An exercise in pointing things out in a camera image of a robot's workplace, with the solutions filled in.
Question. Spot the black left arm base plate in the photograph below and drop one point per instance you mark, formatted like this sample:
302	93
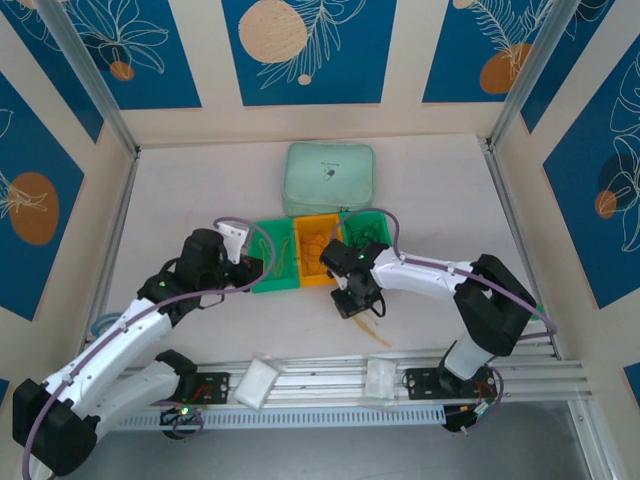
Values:
215	387

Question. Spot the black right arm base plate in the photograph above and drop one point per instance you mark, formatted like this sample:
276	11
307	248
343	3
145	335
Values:
420	385

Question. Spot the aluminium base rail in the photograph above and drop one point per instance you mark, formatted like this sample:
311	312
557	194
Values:
320	375

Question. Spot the aluminium table edge rail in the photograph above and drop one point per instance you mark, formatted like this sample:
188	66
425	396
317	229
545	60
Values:
505	200
122	210

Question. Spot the mint green zip pouch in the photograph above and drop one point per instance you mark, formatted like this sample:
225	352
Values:
320	190

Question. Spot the green plastic bin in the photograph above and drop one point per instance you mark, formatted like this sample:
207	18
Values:
382	236
272	288

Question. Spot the blue tape roll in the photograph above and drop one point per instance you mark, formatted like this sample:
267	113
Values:
105	324

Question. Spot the aluminium corner post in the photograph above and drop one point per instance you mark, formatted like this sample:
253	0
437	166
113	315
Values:
528	75
90	75

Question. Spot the small circuit board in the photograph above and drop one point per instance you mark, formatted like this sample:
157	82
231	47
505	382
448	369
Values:
181	417
475	412

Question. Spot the clear plastic bag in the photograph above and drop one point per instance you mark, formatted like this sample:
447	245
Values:
380	377
256	382

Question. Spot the orange plastic bin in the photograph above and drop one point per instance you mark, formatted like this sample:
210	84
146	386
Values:
306	281

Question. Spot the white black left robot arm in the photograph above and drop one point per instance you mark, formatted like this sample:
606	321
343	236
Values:
110	345

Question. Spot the aluminium frame strut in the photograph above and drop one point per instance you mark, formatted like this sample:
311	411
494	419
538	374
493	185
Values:
597	450

